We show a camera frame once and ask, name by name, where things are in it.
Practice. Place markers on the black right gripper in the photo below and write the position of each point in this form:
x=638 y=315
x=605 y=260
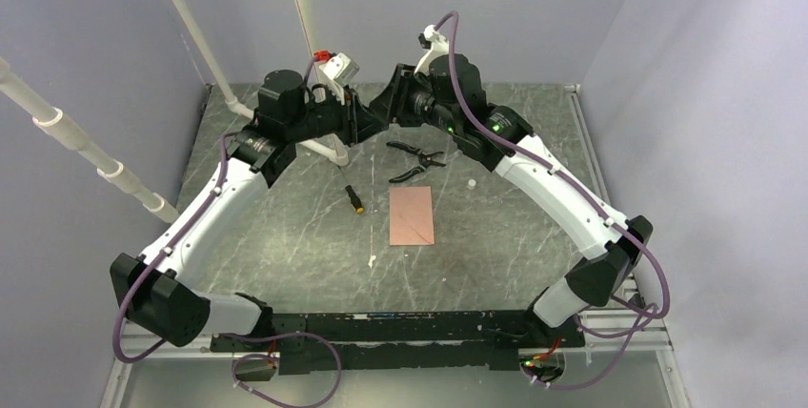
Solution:
x=393 y=102

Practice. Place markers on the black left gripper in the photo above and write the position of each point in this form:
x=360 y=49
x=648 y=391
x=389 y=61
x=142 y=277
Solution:
x=357 y=123

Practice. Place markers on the pink paper envelope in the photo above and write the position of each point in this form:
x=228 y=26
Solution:
x=411 y=216

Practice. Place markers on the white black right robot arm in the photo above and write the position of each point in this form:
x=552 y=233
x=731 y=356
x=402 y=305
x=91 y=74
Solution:
x=501 y=140

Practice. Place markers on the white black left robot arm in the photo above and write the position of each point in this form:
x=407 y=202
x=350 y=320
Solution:
x=154 y=289

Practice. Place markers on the black yellow screwdriver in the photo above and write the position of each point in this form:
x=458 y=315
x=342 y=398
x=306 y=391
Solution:
x=354 y=198

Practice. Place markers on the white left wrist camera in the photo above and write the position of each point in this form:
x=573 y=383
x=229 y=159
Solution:
x=336 y=71

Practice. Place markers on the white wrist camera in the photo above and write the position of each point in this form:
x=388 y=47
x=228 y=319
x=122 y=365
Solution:
x=336 y=71
x=435 y=45

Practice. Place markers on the black handled pliers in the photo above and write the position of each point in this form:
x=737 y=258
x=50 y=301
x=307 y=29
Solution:
x=424 y=161

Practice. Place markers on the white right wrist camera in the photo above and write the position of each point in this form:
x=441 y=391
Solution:
x=435 y=45

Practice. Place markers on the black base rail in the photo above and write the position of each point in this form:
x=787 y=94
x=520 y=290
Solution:
x=494 y=339

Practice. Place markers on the white pvc pipe frame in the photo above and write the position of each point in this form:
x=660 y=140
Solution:
x=59 y=126

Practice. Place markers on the aluminium extrusion frame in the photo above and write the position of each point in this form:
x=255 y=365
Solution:
x=654 y=338

